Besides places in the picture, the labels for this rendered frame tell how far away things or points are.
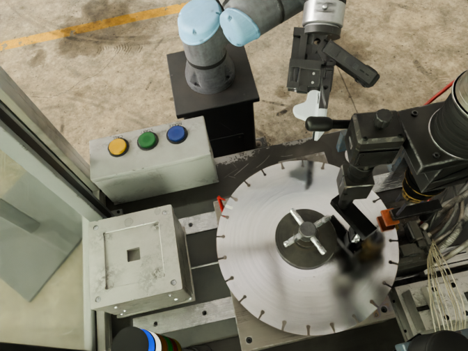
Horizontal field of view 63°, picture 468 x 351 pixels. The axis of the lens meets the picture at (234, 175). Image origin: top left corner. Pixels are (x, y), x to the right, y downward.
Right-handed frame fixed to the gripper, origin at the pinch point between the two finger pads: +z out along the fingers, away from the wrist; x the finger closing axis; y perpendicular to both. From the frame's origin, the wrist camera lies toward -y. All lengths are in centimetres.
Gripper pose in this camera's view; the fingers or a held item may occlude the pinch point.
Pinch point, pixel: (318, 138)
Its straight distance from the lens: 75.2
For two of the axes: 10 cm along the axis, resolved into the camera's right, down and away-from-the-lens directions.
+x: -1.7, 1.2, -9.8
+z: -1.0, 9.8, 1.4
